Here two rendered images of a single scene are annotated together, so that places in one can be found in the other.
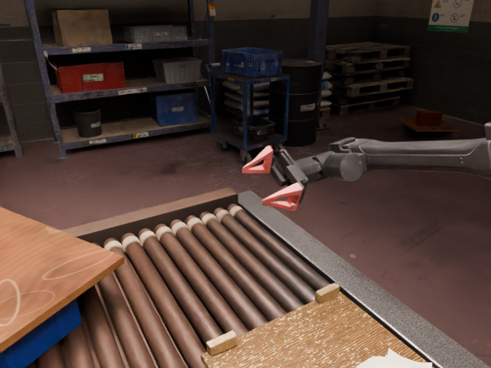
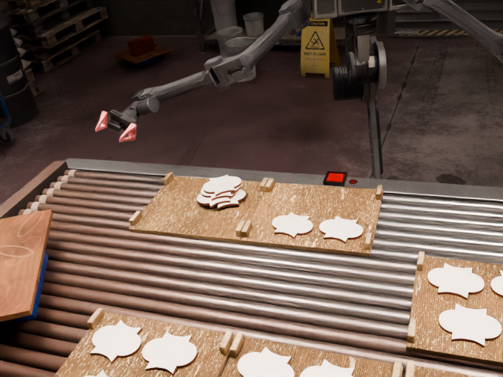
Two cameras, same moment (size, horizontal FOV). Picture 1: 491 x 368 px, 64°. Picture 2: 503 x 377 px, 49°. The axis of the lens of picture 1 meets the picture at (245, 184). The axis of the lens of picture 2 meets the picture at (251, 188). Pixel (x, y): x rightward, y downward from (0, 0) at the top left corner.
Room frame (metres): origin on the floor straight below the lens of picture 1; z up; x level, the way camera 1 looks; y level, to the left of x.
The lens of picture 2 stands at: (-1.00, 0.66, 2.01)
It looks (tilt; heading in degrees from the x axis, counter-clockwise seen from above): 32 degrees down; 324
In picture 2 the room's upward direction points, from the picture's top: 8 degrees counter-clockwise
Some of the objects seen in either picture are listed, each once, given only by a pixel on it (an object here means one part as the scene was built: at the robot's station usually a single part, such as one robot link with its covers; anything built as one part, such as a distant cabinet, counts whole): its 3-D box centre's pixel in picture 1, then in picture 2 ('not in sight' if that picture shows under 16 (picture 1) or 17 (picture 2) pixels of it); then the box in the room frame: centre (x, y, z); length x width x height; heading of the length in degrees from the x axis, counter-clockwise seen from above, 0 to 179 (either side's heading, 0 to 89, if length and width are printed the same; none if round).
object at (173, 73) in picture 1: (177, 69); not in sight; (4.77, 0.80, 0.76); 0.50 x 0.36 x 0.24; 125
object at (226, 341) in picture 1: (221, 343); (135, 218); (0.54, 0.05, 0.95); 0.06 x 0.02 x 0.03; 122
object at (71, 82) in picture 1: (89, 74); not in sight; (4.33, 1.68, 0.78); 0.66 x 0.45 x 0.28; 119
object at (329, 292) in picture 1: (327, 293); (168, 178); (0.69, -0.18, 0.95); 0.06 x 0.02 x 0.03; 122
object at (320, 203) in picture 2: not in sight; (314, 215); (0.10, -0.39, 0.93); 0.41 x 0.35 x 0.02; 32
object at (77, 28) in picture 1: (81, 26); not in sight; (4.36, 1.69, 1.26); 0.49 x 0.38 x 0.34; 125
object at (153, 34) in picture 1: (155, 33); not in sight; (4.66, 1.00, 1.16); 0.60 x 0.40 x 0.15; 121
